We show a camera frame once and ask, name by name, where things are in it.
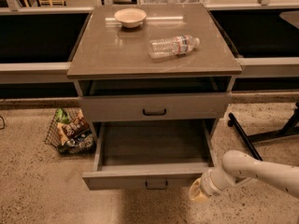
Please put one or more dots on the grey drawer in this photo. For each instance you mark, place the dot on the grey drawer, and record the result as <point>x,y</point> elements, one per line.
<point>155,154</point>
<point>154,107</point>

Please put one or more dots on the grey metal railing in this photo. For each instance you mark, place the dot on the grey metal railing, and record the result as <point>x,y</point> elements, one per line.
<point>56,72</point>

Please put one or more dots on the beige bowl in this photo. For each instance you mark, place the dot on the beige bowl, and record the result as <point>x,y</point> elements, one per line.
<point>130,17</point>

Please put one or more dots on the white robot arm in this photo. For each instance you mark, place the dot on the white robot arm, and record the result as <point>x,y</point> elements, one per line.
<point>266,42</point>

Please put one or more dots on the clear plastic water bottle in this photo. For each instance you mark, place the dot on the clear plastic water bottle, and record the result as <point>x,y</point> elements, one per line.
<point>173,46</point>

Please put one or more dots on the black wheeled stand base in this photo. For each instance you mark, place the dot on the black wheeled stand base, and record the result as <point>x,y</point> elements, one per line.
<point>290,128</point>

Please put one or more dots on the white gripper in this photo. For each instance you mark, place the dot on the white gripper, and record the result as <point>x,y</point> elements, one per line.
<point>206,184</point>

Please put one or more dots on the wire basket with snacks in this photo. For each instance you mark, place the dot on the wire basket with snacks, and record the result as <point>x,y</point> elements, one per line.
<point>69,132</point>

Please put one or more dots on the grey drawer cabinet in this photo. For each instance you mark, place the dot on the grey drawer cabinet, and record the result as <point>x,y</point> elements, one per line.
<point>174,65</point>

